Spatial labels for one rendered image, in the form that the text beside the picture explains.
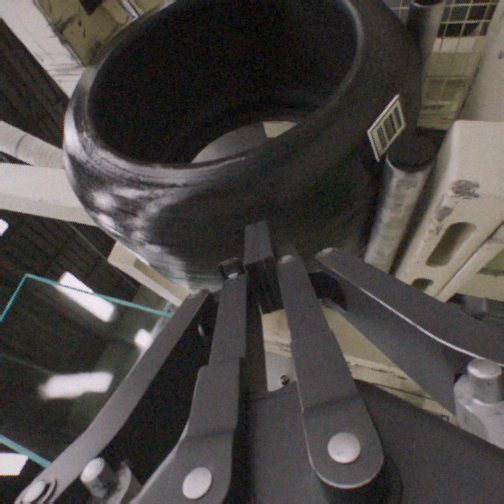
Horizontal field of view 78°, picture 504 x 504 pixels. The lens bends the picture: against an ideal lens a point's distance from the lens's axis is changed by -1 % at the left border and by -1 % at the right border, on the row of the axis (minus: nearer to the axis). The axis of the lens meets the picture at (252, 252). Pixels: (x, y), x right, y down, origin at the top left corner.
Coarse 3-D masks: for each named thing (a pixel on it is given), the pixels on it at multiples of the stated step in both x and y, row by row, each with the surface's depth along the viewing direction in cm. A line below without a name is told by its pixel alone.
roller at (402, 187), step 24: (408, 144) 31; (432, 144) 31; (384, 168) 34; (408, 168) 30; (384, 192) 36; (408, 192) 33; (384, 216) 39; (408, 216) 38; (384, 240) 44; (384, 264) 51
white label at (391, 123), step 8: (392, 104) 33; (400, 104) 34; (384, 112) 33; (392, 112) 34; (400, 112) 34; (384, 120) 33; (392, 120) 34; (400, 120) 35; (376, 128) 33; (384, 128) 34; (392, 128) 34; (400, 128) 35; (376, 136) 33; (384, 136) 34; (392, 136) 35; (376, 144) 33; (384, 144) 34; (376, 152) 34; (384, 152) 35
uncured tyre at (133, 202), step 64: (192, 0) 54; (256, 0) 59; (320, 0) 47; (128, 64) 61; (192, 64) 69; (256, 64) 72; (320, 64) 66; (384, 64) 36; (64, 128) 46; (128, 128) 66; (192, 128) 78; (320, 128) 34; (128, 192) 37; (192, 192) 34; (256, 192) 33; (320, 192) 34; (192, 256) 38
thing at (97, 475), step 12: (96, 468) 7; (108, 468) 7; (120, 468) 8; (84, 480) 7; (96, 480) 7; (108, 480) 7; (120, 480) 8; (132, 480) 8; (96, 492) 7; (108, 492) 7; (120, 492) 7; (132, 492) 7
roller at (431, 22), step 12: (420, 0) 41; (432, 0) 40; (444, 0) 41; (408, 12) 44; (420, 12) 42; (432, 12) 41; (408, 24) 44; (420, 24) 43; (432, 24) 43; (420, 36) 44; (432, 36) 45; (420, 48) 46; (432, 48) 47; (420, 60) 47
